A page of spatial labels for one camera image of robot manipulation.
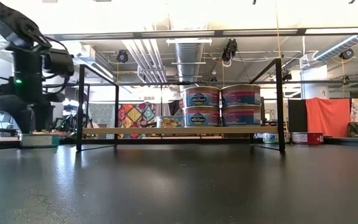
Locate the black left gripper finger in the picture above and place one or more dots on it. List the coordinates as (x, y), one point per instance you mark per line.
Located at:
(23, 121)
(43, 119)

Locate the silver-lid can white label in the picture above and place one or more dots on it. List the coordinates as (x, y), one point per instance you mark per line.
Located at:
(39, 140)

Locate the wooden shelf black metal frame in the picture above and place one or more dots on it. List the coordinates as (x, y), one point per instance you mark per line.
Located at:
(135, 130)

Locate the teal yellowfin tuna can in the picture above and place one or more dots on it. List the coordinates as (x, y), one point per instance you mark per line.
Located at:
(170, 122)

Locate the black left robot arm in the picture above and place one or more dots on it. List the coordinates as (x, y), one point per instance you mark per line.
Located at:
(8, 18)

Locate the colourful patchwork quilt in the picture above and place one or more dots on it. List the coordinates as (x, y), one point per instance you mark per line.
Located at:
(134, 114)

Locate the dark round ceiling device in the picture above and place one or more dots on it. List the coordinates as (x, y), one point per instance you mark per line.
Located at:
(346, 53)
(122, 56)

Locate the person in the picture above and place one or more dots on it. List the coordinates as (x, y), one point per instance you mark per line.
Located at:
(180, 109)

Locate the silver-lid can green label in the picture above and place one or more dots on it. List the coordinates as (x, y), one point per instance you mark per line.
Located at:
(270, 138)

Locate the black partition panel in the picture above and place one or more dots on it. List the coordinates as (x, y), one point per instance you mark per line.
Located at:
(297, 115)

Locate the silver-lid can red label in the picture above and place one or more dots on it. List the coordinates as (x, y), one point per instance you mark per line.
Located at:
(306, 138)

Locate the orange cloth partition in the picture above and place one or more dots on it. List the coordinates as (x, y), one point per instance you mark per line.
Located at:
(328, 115)

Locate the dark green bag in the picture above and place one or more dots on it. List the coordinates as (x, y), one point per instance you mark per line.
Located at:
(356, 129)

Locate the black background rig frame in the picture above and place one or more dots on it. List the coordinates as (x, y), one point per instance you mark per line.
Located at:
(88, 99)

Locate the silver ceiling air duct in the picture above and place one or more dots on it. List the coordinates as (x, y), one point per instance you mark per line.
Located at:
(188, 59)

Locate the black hanging ceiling camera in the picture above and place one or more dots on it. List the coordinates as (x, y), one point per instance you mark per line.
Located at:
(229, 49)

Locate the black metal table frame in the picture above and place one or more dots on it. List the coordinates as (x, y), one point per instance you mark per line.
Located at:
(346, 140)

